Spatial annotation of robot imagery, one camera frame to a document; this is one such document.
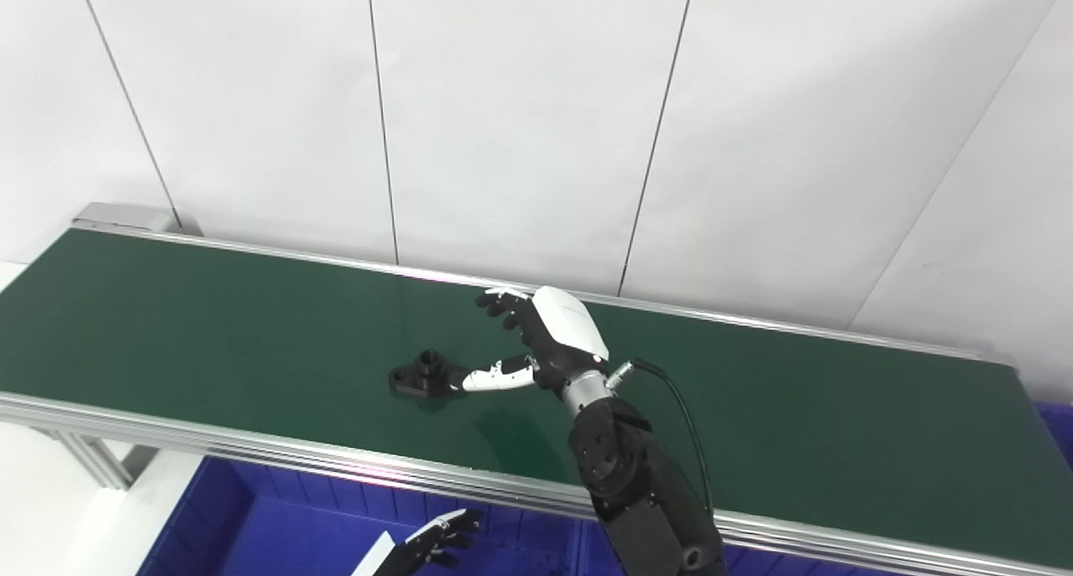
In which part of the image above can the green conveyor belt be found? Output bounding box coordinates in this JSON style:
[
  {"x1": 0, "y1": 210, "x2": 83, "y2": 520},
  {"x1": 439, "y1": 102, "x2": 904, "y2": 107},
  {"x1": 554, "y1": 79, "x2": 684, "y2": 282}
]
[
  {"x1": 0, "y1": 228, "x2": 1073, "y2": 570},
  {"x1": 0, "y1": 222, "x2": 1073, "y2": 576}
]

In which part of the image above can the grey conveyor end housing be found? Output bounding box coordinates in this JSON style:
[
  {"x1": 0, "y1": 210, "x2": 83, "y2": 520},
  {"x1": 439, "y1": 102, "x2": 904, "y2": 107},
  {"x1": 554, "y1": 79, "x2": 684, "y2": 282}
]
[{"x1": 71, "y1": 203, "x2": 204, "y2": 238}]

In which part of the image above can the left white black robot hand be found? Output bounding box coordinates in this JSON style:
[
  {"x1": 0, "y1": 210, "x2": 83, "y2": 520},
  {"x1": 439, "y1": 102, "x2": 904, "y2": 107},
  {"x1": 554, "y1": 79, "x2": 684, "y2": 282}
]
[{"x1": 352, "y1": 509, "x2": 484, "y2": 576}]

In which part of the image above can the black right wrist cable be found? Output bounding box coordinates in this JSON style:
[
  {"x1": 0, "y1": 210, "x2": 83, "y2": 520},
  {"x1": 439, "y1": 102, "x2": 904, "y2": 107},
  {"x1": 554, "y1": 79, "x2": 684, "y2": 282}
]
[{"x1": 605, "y1": 357, "x2": 716, "y2": 518}]

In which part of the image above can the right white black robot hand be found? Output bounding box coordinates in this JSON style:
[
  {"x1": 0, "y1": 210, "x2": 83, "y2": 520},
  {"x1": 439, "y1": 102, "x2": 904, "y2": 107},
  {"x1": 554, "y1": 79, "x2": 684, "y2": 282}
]
[{"x1": 459, "y1": 286, "x2": 610, "y2": 395}]

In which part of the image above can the aluminium conveyor leg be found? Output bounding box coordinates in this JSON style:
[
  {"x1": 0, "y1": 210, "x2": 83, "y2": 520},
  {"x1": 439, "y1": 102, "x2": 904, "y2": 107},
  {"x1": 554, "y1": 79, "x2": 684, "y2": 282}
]
[{"x1": 32, "y1": 425, "x2": 160, "y2": 491}]

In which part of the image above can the blue plastic bin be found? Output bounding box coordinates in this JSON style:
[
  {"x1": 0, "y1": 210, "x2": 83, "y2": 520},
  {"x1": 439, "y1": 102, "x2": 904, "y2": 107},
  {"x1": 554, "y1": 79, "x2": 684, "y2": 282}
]
[
  {"x1": 578, "y1": 517, "x2": 889, "y2": 576},
  {"x1": 1034, "y1": 402, "x2": 1073, "y2": 470},
  {"x1": 138, "y1": 457, "x2": 588, "y2": 576}
]

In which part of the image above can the black flanged machine part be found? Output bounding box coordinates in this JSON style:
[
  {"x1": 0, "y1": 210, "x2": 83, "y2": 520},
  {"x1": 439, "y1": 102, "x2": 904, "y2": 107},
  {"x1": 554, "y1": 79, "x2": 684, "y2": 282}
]
[{"x1": 389, "y1": 350, "x2": 470, "y2": 398}]

